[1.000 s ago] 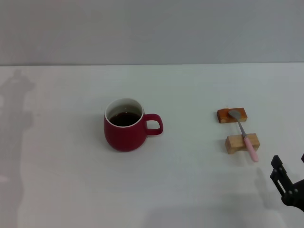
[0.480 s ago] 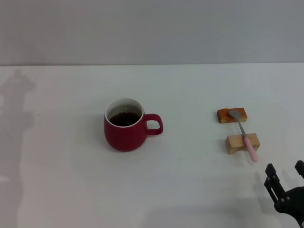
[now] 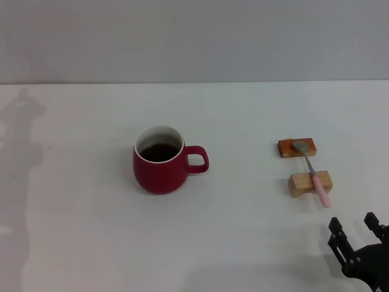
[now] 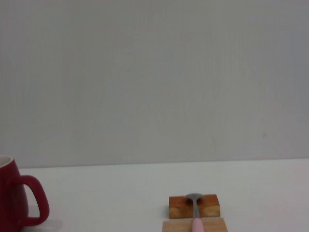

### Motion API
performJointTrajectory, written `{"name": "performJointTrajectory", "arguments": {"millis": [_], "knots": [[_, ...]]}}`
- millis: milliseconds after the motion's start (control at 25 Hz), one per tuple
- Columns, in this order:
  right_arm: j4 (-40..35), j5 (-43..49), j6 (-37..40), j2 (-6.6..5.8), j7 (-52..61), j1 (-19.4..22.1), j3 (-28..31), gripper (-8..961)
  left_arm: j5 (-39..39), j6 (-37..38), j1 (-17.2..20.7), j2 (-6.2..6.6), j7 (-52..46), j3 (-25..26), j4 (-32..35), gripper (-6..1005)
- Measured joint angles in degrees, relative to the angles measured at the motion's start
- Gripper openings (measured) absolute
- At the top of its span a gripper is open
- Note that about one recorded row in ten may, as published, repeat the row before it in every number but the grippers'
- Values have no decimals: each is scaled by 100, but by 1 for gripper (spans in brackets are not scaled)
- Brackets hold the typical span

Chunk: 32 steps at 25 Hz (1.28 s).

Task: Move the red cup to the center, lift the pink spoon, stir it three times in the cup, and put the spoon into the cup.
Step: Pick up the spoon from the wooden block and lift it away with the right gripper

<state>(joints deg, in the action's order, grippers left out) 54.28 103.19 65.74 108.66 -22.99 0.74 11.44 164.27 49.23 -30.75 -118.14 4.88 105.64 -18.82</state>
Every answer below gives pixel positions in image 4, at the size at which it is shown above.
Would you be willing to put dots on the dark orange wooden block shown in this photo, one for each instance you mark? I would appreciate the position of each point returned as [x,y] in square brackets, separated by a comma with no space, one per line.
[178,207]

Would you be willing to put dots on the red ceramic coffee cup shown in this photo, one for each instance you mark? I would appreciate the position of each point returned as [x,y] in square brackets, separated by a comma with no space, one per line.
[12,193]

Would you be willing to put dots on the light wooden notched block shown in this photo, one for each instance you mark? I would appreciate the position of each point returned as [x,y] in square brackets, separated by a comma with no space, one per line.
[176,226]

